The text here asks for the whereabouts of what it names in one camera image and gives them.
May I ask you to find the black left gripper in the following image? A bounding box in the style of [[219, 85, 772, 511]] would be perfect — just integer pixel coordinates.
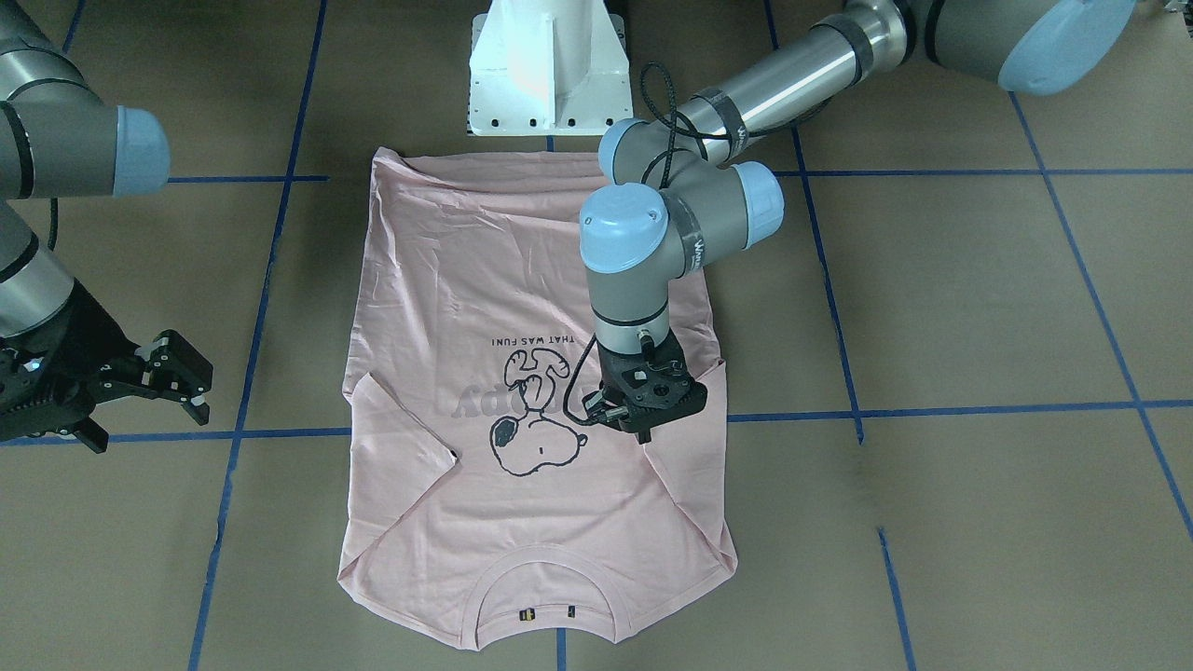
[[581, 333, 707, 445]]

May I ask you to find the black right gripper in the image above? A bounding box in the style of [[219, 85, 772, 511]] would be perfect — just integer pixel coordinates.
[[1, 281, 214, 454]]

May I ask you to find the pink printed t-shirt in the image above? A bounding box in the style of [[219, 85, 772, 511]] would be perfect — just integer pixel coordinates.
[[336, 148, 738, 650]]

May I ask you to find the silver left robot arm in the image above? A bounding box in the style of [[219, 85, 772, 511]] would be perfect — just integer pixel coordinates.
[[569, 1, 1136, 443]]

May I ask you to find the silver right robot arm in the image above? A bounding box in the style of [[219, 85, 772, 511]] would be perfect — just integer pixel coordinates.
[[1, 1, 214, 454]]

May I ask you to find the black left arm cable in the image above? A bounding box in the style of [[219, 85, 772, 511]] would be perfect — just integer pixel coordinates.
[[563, 62, 747, 427]]

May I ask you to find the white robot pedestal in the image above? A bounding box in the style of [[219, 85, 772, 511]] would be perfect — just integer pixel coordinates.
[[466, 1, 632, 137]]

